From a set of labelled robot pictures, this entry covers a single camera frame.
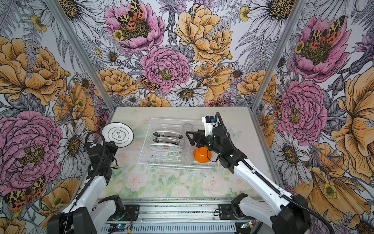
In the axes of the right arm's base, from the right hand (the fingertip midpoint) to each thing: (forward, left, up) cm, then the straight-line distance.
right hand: (192, 137), depth 74 cm
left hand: (+4, +44, -11) cm, 45 cm away
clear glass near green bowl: (+18, +3, -15) cm, 23 cm away
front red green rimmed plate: (+10, +15, -17) cm, 25 cm away
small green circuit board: (-34, +37, -26) cm, 56 cm away
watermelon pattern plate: (+4, +16, -15) cm, 22 cm away
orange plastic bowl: (+1, -6, -20) cm, 21 cm away
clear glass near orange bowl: (0, +2, -15) cm, 15 cm away
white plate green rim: (+12, +42, -12) cm, 45 cm away
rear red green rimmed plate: (+15, +15, -17) cm, 28 cm away
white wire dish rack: (0, +20, -24) cm, 31 cm away
